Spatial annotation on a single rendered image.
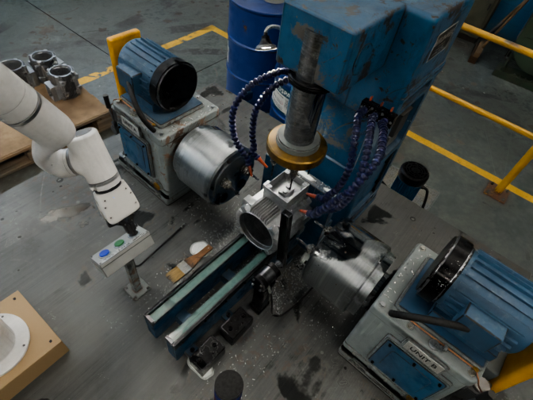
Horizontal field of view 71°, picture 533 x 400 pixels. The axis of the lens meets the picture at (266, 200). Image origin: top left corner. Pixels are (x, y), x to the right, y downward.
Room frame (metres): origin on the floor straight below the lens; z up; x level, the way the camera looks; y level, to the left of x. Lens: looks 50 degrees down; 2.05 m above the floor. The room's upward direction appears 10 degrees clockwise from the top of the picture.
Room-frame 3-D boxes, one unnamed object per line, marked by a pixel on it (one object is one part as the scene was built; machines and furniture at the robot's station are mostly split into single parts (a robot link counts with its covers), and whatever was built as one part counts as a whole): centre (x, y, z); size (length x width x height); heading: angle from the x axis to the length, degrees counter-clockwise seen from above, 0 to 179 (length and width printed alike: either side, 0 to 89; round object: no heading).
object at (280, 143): (0.85, -0.06, 1.43); 0.18 x 0.18 x 0.48
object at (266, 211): (0.82, -0.04, 1.01); 0.20 x 0.19 x 0.19; 146
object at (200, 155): (1.01, 0.26, 1.04); 0.37 x 0.25 x 0.25; 56
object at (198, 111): (1.15, 0.46, 0.99); 0.35 x 0.31 x 0.37; 56
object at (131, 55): (1.14, 0.51, 1.16); 0.33 x 0.26 x 0.42; 56
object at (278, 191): (0.85, -0.06, 1.11); 0.12 x 0.11 x 0.07; 146
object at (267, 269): (0.70, -0.17, 0.92); 0.45 x 0.13 x 0.24; 146
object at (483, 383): (0.33, -0.60, 1.07); 0.08 x 0.07 x 0.20; 146
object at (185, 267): (0.69, 0.24, 0.80); 0.21 x 0.05 x 0.01; 146
